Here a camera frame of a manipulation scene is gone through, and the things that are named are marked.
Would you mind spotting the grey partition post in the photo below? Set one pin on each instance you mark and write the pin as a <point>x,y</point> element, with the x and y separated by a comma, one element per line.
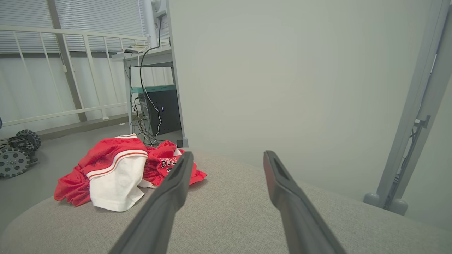
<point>413,106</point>

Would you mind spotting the grey window column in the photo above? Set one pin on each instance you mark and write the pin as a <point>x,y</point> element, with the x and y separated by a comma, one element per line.
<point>67,70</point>

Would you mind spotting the grey metal desk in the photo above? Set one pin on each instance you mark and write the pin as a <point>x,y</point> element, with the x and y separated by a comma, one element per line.
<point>155,56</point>

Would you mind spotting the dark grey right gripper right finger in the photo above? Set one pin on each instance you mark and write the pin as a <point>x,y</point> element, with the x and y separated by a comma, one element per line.
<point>293,204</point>

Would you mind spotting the white metal railing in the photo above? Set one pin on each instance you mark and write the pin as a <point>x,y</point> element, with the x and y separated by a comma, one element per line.
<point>42,31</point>

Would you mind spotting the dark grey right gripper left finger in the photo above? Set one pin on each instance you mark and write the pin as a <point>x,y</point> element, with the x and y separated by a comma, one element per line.
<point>166,197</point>

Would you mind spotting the black wheeled robot base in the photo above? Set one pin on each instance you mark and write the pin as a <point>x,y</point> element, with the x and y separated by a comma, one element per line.
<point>14,162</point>

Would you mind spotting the white window blinds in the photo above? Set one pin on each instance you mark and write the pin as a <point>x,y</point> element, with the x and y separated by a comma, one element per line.
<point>28,14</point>

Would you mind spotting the pale grey partition panel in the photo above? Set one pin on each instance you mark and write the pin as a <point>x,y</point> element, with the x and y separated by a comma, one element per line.
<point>300,88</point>
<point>438,176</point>

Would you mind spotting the red and white basketball jersey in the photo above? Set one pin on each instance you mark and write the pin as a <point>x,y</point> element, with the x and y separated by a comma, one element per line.
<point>116,183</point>

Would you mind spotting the white monitor stand pole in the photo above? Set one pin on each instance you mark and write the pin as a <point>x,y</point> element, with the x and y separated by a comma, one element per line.
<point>150,21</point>

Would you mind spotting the dark computer tower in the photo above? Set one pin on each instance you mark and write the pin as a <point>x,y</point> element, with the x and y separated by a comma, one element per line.
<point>169,109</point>

